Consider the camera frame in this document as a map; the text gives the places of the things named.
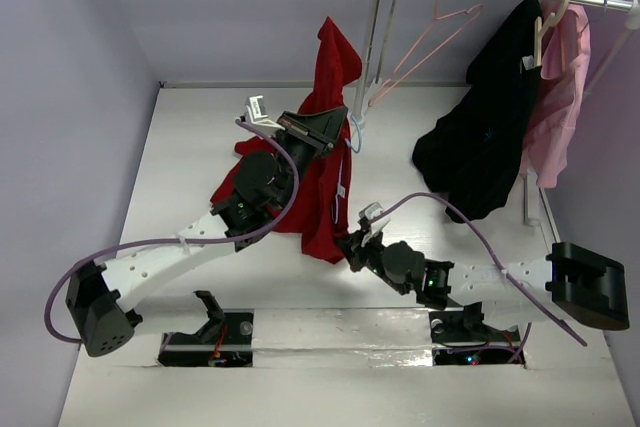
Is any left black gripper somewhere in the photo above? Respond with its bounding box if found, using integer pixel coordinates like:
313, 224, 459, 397
270, 105, 346, 211

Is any blue wire hanger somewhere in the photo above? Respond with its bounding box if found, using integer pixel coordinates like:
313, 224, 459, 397
332, 114, 364, 221

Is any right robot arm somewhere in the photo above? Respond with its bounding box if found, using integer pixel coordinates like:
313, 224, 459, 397
338, 231, 630, 339

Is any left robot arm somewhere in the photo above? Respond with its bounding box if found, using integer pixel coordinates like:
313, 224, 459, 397
65, 106, 348, 357

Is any grey plastic hanger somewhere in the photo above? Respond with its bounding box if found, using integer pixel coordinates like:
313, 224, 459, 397
374, 0, 398, 84

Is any black t shirt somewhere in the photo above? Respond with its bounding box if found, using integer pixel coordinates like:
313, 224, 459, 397
411, 0, 542, 220

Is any pink shirt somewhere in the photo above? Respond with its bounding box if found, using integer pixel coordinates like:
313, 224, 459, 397
521, 0, 591, 189

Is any wooden hanger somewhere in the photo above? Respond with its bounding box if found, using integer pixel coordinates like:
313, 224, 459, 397
533, 0, 571, 67

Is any white clothes rack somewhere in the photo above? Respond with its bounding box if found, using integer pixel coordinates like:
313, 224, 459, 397
344, 0, 640, 228

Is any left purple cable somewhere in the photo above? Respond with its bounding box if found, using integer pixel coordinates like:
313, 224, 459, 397
44, 116, 301, 363

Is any purple cable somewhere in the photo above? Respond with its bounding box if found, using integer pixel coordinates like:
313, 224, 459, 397
374, 191, 587, 364
44, 116, 301, 363

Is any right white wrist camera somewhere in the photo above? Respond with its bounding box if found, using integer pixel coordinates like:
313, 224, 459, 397
359, 202, 390, 247

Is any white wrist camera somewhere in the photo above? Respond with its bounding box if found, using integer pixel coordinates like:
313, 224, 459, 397
239, 95, 284, 135
359, 202, 390, 247

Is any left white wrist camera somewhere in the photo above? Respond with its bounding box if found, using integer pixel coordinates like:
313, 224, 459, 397
239, 95, 284, 135

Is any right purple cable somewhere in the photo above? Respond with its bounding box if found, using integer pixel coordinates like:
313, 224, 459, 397
374, 191, 587, 364

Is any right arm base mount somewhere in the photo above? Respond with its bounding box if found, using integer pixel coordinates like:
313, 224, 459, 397
429, 305, 526, 366

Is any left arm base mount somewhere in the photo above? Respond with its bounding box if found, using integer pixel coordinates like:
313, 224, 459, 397
157, 290, 254, 368

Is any pink wire hanger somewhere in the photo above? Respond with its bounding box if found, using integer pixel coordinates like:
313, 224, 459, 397
368, 0, 484, 107

